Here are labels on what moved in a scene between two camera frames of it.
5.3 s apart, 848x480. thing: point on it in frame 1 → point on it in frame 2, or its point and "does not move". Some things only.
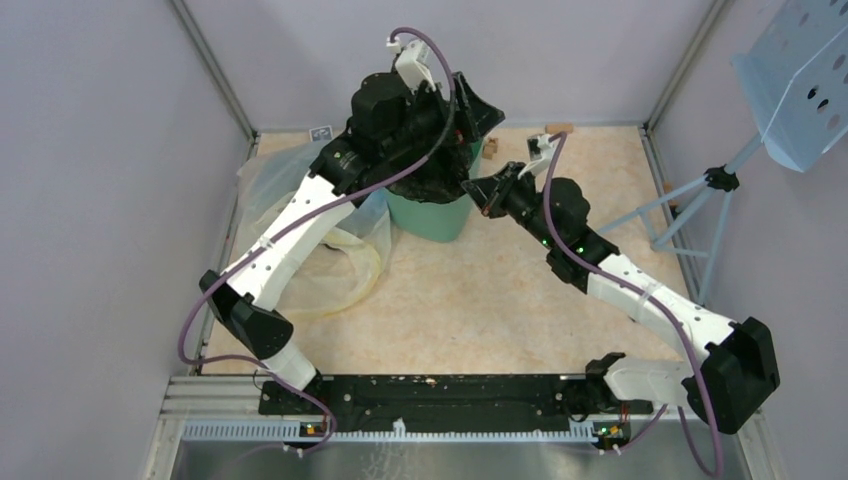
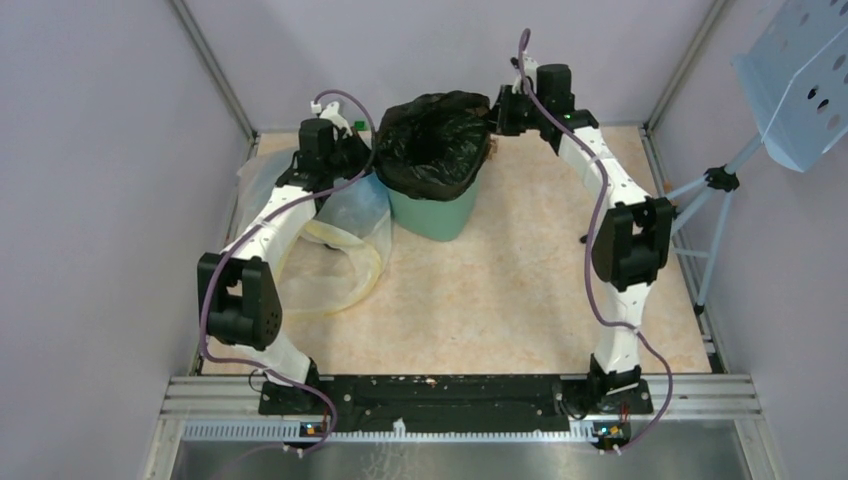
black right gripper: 490,193 → 500,116
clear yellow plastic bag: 342,267 does not move
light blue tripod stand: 661,217 does not move
